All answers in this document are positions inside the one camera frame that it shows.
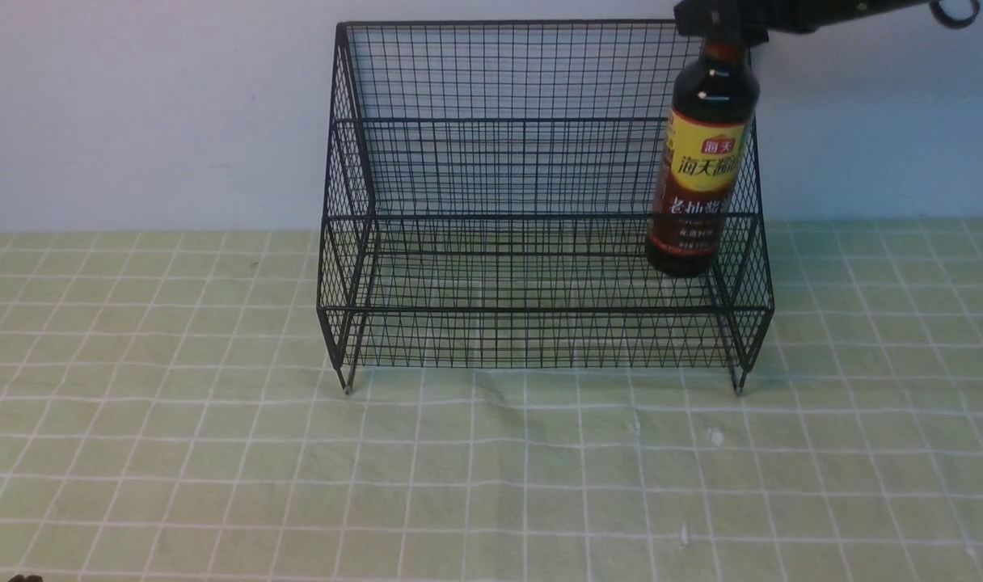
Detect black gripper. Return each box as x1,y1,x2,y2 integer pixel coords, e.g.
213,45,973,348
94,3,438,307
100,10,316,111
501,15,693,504
673,1,925,45

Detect black wire mesh rack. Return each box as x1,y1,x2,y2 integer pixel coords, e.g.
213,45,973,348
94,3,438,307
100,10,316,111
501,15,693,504
315,19,775,394

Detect dark soy sauce bottle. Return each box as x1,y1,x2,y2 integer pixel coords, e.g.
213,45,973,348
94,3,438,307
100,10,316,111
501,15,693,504
644,41,760,279

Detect black cable loop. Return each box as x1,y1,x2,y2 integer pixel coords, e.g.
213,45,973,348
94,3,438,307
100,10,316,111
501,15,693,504
928,0,982,31

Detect green checkered tablecloth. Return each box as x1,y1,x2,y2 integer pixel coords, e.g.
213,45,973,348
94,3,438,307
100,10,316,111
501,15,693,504
0,220,983,581

